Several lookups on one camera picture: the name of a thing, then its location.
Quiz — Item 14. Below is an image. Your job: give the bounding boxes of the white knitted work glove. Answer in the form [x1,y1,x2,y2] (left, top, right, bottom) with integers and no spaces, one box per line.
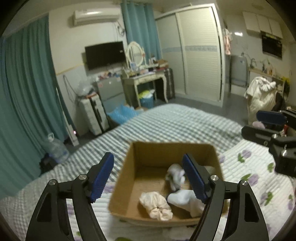
[166,189,205,218]

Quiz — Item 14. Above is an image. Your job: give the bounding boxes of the cream cloth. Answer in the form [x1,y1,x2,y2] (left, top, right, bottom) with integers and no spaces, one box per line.
[139,191,173,221]

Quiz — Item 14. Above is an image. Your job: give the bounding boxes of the floral white quilt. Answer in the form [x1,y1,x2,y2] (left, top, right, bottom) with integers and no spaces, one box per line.
[64,138,296,241]

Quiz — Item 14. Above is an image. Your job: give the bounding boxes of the white laundry bag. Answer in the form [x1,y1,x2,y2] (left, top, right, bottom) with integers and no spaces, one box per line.
[244,76,287,125]

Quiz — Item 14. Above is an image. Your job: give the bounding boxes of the grey washing machine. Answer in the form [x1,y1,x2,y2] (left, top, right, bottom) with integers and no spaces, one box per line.
[230,55,249,87]

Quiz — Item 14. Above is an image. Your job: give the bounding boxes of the black range hood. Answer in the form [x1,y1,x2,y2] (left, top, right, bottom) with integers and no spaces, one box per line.
[261,32,282,59]

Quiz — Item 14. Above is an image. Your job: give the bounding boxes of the clear water jug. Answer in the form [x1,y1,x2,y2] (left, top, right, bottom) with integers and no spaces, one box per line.
[42,133,69,164]

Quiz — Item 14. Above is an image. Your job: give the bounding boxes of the grey striped blanket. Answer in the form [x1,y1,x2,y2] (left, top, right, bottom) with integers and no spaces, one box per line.
[1,104,242,240]

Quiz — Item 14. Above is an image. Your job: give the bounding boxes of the white rolled socks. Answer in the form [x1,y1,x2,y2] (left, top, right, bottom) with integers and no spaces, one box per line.
[165,164,185,192]

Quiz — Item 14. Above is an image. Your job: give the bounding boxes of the white upper cabinets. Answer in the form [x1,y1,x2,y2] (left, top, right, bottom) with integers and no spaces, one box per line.
[242,11,283,39]

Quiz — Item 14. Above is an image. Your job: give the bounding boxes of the brown cardboard box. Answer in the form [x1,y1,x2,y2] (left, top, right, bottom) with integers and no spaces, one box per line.
[108,140,226,227]

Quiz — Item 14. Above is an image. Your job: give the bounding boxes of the white suitcase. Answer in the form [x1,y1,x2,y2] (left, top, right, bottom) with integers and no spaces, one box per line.
[79,94,110,136]

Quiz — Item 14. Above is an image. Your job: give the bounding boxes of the white sliding wardrobe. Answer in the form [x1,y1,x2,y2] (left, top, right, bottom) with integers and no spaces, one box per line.
[156,4,226,108]

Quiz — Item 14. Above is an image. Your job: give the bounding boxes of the teal left curtain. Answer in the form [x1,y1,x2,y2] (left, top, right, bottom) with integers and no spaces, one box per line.
[1,16,68,198]

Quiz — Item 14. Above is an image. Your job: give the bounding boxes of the dark suitcase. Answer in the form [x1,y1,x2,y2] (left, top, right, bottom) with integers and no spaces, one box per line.
[164,68,175,99]

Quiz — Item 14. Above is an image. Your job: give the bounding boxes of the blue plastic bag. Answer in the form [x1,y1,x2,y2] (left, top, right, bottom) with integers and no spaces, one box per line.
[107,105,144,125]

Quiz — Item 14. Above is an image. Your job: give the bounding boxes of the grey mini fridge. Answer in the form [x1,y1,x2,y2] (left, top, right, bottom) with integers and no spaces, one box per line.
[93,77,126,113]

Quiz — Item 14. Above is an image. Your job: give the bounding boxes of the white dressing table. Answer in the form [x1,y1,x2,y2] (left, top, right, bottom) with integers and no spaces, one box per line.
[121,70,168,108]

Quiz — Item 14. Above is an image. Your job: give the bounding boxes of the oval vanity mirror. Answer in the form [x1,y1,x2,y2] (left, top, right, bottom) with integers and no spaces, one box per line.
[125,41,147,70]

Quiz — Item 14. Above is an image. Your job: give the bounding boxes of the teal window curtain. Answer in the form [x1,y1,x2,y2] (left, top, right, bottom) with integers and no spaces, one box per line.
[120,1,162,60]

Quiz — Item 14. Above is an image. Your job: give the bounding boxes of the white air conditioner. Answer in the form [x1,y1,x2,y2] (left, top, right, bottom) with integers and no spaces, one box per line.
[73,8,121,26]

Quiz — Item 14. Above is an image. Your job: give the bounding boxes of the black wall television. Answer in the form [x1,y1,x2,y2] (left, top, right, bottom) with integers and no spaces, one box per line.
[85,41,126,70]

